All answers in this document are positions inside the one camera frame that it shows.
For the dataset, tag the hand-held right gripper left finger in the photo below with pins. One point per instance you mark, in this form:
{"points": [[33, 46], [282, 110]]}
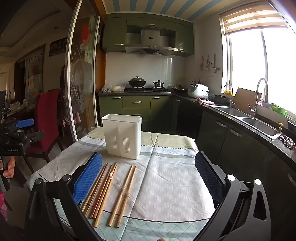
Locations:
{"points": [[89, 178]]}

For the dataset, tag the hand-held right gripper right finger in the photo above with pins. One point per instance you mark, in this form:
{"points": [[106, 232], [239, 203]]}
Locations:
{"points": [[208, 178]]}

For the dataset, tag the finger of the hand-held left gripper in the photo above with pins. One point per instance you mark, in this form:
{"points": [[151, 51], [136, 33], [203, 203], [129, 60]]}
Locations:
{"points": [[24, 122], [32, 136]]}

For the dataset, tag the light brown wooden chopstick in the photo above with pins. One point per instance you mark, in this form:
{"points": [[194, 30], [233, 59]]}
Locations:
{"points": [[99, 188], [105, 194]]}

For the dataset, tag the white plastic utensil holder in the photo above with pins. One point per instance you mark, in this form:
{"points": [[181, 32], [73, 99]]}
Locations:
{"points": [[120, 129]]}

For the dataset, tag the person's left hand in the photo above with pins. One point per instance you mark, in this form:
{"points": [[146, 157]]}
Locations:
{"points": [[9, 166]]}

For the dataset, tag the cluttered dining table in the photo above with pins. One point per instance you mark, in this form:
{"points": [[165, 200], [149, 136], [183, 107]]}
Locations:
{"points": [[23, 106]]}

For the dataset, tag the red covered dining chair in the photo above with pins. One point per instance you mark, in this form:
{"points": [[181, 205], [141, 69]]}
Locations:
{"points": [[46, 115]]}

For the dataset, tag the pale patterned tablecloth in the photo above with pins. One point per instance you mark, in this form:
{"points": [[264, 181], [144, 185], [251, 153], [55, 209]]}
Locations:
{"points": [[166, 180]]}

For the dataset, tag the hanging checked apron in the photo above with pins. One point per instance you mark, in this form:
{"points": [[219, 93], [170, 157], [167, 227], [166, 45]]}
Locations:
{"points": [[68, 99]]}

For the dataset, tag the person's pink clothing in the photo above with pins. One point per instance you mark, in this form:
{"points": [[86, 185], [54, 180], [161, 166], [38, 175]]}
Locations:
{"points": [[2, 206]]}

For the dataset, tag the steel sink basin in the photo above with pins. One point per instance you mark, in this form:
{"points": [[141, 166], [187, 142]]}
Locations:
{"points": [[261, 127], [231, 111]]}

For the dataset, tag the floral glass sliding door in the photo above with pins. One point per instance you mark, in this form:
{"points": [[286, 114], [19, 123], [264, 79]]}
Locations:
{"points": [[83, 81]]}

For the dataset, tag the black kitchen countertop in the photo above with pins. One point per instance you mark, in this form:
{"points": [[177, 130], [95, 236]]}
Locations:
{"points": [[277, 149]]}

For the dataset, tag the pink cloth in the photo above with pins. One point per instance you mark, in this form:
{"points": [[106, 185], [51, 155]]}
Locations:
{"points": [[204, 102]]}

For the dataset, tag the black round pot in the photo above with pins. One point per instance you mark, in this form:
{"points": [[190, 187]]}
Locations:
{"points": [[219, 99]]}

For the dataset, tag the small steel faucet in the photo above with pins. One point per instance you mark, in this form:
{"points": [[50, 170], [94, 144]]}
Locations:
{"points": [[231, 99]]}

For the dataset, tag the wooden cutting board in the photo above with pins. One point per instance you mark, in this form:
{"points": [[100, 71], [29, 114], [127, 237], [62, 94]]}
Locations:
{"points": [[245, 99]]}

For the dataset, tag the patterned dish rag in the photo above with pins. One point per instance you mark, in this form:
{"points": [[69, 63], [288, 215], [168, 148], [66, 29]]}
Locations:
{"points": [[286, 141]]}

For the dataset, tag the yellow sponge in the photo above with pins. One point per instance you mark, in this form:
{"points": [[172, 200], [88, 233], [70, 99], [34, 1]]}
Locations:
{"points": [[227, 92]]}

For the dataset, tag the white rice cooker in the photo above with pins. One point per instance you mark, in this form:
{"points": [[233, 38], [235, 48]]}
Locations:
{"points": [[196, 90]]}

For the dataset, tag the yellow plastic fitting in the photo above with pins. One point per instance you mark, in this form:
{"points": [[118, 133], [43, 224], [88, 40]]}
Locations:
{"points": [[280, 126]]}

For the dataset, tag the green base kitchen cabinets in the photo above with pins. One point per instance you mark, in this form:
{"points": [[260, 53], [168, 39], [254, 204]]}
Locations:
{"points": [[136, 102]]}

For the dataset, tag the black frying pan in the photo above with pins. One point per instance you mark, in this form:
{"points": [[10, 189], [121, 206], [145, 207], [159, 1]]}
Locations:
{"points": [[180, 89]]}

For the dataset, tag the purple plastic bowl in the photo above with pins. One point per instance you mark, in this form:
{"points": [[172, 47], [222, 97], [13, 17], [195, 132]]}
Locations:
{"points": [[265, 104]]}

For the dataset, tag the tall steel faucet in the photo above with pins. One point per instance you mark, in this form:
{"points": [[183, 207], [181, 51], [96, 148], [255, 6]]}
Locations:
{"points": [[255, 97]]}

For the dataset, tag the plastic bag with food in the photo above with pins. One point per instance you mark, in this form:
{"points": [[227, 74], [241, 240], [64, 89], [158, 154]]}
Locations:
{"points": [[116, 88]]}

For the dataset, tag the green plastic basket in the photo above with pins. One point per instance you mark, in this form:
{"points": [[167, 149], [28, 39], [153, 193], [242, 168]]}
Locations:
{"points": [[278, 109]]}

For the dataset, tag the glass oil bottle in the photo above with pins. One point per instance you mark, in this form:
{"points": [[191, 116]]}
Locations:
{"points": [[181, 83]]}

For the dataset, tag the small black cooking pot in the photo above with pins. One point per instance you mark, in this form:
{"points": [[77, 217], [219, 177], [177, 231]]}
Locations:
{"points": [[158, 84]]}

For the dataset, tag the black gas stove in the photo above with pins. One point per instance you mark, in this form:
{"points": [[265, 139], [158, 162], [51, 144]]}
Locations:
{"points": [[148, 90]]}

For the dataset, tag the black wok with lid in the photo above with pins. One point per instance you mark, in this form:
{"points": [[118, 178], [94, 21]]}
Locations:
{"points": [[137, 82]]}

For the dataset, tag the hanging kitchen tools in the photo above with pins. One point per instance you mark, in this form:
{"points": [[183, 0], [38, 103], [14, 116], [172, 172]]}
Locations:
{"points": [[214, 63]]}

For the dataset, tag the kitchen window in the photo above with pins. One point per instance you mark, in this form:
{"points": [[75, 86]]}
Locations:
{"points": [[245, 60]]}

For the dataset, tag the green upper kitchen cabinets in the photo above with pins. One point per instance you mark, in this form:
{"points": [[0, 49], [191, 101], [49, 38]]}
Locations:
{"points": [[113, 32]]}

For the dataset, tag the steel range hood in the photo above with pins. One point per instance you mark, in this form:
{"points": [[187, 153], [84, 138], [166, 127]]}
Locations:
{"points": [[150, 37]]}

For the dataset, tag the striped window blind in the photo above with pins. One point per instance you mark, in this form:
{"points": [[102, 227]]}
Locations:
{"points": [[249, 20]]}

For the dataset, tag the framed wall picture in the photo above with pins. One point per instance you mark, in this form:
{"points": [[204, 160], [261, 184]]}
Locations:
{"points": [[34, 69]]}

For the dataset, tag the dark wall poster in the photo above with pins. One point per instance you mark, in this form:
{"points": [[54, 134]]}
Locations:
{"points": [[57, 46]]}

